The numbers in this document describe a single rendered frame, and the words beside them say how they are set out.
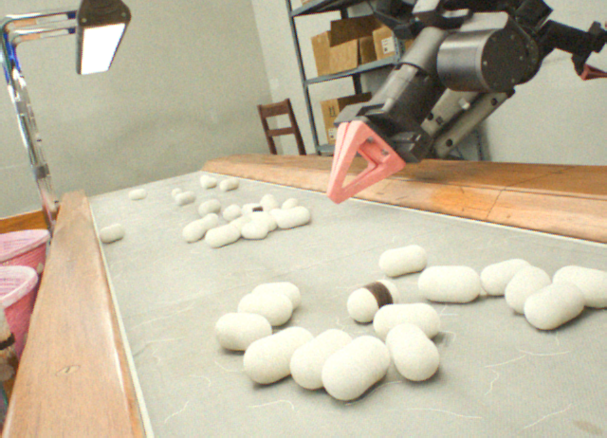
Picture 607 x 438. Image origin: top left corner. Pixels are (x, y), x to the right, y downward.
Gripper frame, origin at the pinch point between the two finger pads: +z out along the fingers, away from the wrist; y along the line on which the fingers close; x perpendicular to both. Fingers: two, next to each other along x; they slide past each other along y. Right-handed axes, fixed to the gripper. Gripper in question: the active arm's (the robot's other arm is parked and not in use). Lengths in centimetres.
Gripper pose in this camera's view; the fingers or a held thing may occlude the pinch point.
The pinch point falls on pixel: (337, 193)
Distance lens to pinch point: 59.9
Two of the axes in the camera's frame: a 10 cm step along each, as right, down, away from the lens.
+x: 7.3, 6.0, 3.4
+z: -5.9, 8.0, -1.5
